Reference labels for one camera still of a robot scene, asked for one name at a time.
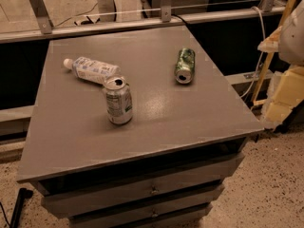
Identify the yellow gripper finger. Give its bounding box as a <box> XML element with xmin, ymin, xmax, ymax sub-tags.
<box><xmin>257</xmin><ymin>26</ymin><xmax>282</xmax><ymax>53</ymax></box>
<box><xmin>260</xmin><ymin>66</ymin><xmax>304</xmax><ymax>129</ymax></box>

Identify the clear plastic water bottle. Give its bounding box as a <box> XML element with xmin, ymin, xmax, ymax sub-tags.
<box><xmin>64</xmin><ymin>57</ymin><xmax>121</xmax><ymax>85</ymax></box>

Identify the white cable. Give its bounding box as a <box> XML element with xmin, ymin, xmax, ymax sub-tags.
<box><xmin>239</xmin><ymin>6</ymin><xmax>267</xmax><ymax>99</ymax></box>

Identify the black stand leg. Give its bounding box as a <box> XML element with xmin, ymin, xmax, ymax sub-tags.
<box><xmin>0</xmin><ymin>188</ymin><xmax>33</xmax><ymax>228</ymax></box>

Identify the yellow wooden pole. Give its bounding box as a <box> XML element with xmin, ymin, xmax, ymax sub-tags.
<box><xmin>251</xmin><ymin>0</ymin><xmax>304</xmax><ymax>105</ymax></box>

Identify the metal railing frame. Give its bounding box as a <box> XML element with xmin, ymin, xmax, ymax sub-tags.
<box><xmin>0</xmin><ymin>0</ymin><xmax>304</xmax><ymax>45</ymax></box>

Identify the green soda can lying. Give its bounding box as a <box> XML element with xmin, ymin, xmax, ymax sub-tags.
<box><xmin>174</xmin><ymin>47</ymin><xmax>195</xmax><ymax>85</ymax></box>

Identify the grey drawer cabinet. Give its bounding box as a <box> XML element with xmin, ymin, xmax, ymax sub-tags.
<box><xmin>17</xmin><ymin>27</ymin><xmax>261</xmax><ymax>228</ymax></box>

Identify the silver 7up soda can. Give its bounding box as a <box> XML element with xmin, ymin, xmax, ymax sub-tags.
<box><xmin>103</xmin><ymin>75</ymin><xmax>133</xmax><ymax>124</ymax></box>

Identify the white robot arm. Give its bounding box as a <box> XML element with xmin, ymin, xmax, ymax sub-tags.
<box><xmin>257</xmin><ymin>0</ymin><xmax>304</xmax><ymax>129</ymax></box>

